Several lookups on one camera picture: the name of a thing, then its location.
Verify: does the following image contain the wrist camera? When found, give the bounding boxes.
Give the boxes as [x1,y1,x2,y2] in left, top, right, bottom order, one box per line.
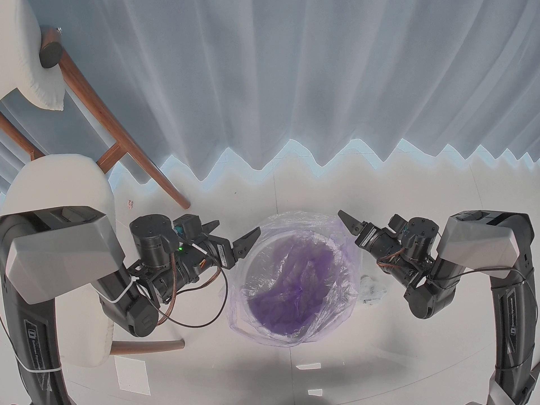
[388,214,408,237]
[173,214,201,240]

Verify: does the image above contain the pale blue curtain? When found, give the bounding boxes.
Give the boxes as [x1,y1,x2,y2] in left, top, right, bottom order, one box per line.
[0,0,540,185]

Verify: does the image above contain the black cable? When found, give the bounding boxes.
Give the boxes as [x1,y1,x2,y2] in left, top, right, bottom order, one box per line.
[156,260,229,328]

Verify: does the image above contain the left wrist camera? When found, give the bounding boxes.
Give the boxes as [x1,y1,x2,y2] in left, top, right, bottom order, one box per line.
[173,214,201,240]

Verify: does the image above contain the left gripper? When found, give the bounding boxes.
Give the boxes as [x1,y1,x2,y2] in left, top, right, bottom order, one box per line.
[148,220,262,308]

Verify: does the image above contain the white cushioned wooden chair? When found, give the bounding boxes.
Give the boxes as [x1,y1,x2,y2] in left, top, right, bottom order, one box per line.
[0,0,191,369]

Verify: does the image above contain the white paper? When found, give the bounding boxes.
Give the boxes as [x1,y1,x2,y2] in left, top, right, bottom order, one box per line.
[359,274,386,308]

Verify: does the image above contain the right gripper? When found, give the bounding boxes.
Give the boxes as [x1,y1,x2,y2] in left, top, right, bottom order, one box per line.
[337,210,408,269]

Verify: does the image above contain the white trash bin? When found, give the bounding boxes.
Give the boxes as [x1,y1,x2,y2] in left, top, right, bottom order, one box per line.
[235,225,360,345]

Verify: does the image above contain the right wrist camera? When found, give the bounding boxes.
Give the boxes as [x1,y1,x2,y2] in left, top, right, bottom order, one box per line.
[388,214,408,237]

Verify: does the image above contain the purple plastic bag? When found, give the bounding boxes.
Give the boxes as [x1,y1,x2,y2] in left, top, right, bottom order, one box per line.
[226,210,363,347]

